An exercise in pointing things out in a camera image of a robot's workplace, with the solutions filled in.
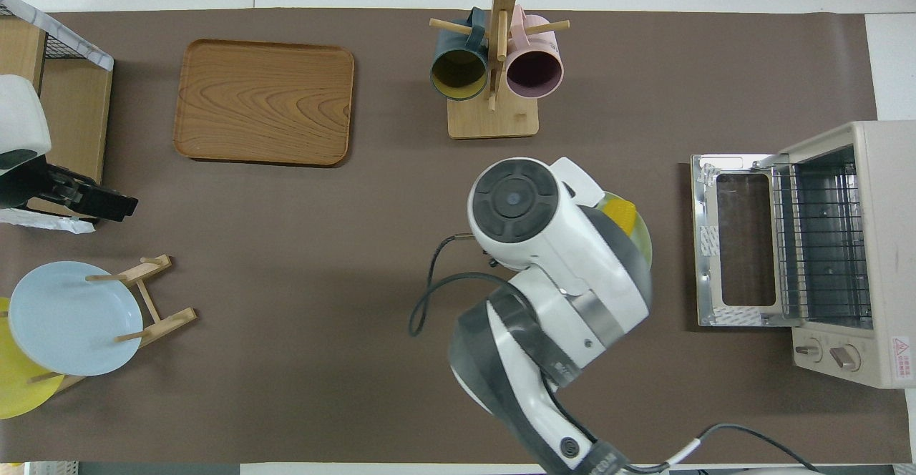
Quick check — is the pink mug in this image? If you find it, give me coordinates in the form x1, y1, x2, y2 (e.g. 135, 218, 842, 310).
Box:
505, 6, 565, 100

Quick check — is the wooden step shelf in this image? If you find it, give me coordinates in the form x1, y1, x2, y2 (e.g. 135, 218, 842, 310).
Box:
0, 17, 114, 220

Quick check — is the light blue plate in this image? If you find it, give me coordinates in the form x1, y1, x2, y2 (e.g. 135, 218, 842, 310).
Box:
9, 260, 144, 377

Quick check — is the wooden plate rack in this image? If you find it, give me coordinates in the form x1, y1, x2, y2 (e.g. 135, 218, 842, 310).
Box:
29, 254, 198, 393

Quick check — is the wooden mug tree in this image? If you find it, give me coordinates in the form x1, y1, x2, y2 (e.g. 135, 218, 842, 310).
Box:
429, 0, 571, 139

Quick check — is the cream toaster oven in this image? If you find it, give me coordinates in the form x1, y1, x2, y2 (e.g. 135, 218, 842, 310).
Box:
691, 121, 916, 390

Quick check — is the yellow corn cob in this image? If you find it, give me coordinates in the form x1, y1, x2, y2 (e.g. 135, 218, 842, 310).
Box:
605, 200, 638, 237

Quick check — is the yellow plate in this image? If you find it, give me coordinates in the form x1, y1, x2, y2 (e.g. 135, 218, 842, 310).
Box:
0, 296, 65, 420

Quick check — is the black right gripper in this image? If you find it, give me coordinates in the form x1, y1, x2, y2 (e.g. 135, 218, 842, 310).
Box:
0, 150, 140, 222

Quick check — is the pale green plate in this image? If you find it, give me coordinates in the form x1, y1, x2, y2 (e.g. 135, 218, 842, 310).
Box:
598, 190, 653, 272

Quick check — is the wooden serving tray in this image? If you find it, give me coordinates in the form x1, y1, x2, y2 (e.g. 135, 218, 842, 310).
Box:
173, 39, 356, 168

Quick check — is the dark teal mug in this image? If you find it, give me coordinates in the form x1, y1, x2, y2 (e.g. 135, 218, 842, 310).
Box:
429, 7, 489, 102

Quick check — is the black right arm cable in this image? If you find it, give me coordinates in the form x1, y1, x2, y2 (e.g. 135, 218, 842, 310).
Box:
408, 234, 824, 475

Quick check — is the brown table mat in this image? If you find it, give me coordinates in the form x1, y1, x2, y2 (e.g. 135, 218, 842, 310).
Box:
0, 9, 911, 465

